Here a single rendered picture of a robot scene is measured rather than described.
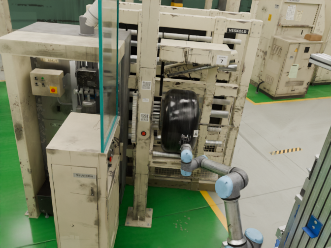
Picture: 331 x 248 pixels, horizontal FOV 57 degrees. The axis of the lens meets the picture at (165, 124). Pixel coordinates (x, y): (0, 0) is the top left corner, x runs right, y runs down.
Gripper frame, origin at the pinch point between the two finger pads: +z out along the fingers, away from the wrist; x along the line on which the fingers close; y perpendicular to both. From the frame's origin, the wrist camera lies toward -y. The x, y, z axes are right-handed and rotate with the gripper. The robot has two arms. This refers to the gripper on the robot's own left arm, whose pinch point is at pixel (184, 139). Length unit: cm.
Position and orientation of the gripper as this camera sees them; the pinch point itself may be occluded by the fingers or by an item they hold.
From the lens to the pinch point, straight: 234.5
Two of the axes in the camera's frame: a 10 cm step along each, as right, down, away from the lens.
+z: 0.2, -3.6, 9.3
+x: -10.0, -0.9, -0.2
